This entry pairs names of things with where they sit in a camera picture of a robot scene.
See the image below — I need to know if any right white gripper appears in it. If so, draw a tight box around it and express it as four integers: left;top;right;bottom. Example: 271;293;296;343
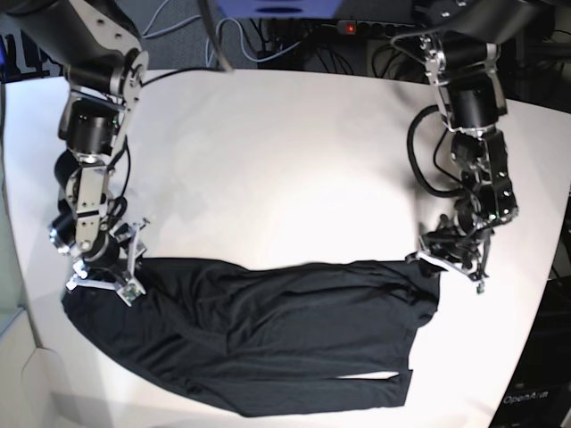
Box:
65;218;150;307

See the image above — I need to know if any black power strip red switch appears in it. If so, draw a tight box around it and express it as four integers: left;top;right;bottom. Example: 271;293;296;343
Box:
334;20;418;40

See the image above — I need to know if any black long-sleeve T-shirt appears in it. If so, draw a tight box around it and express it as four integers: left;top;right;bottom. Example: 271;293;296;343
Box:
62;259;440;417

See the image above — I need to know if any blue plastic box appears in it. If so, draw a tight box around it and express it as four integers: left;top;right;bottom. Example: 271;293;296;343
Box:
216;0;342;19

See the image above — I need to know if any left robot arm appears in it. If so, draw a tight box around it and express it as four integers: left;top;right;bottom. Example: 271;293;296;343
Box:
390;1;551;293

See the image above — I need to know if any black OpenArm equipment case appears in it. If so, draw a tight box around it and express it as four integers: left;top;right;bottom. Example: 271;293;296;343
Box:
490;276;570;427

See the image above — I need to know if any light blue cable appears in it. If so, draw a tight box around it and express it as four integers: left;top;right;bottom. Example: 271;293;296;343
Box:
141;14;269;70

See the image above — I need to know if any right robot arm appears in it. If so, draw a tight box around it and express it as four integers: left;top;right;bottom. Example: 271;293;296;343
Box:
1;1;149;305

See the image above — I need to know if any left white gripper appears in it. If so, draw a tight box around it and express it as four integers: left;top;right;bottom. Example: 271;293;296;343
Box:
405;222;491;295

